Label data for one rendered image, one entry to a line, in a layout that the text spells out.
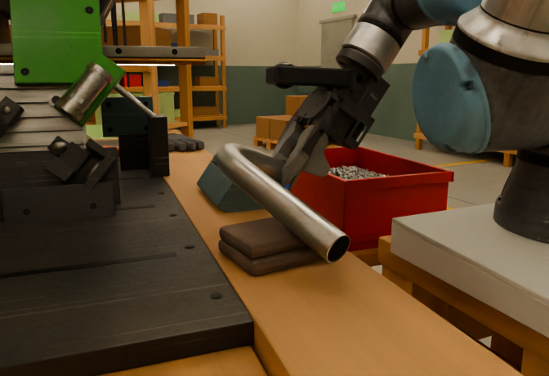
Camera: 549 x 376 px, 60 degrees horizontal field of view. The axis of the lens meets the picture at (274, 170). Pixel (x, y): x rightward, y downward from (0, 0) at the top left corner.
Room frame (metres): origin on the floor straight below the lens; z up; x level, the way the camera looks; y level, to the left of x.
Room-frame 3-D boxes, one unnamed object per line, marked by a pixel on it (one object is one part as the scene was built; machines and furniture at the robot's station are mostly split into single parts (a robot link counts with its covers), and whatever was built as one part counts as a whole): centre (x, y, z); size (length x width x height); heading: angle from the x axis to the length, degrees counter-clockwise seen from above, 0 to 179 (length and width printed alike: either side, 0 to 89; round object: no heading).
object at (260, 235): (0.46, 0.00, 0.91); 0.10 x 0.08 x 0.03; 120
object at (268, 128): (7.26, -0.40, 0.37); 1.20 x 0.80 x 0.74; 125
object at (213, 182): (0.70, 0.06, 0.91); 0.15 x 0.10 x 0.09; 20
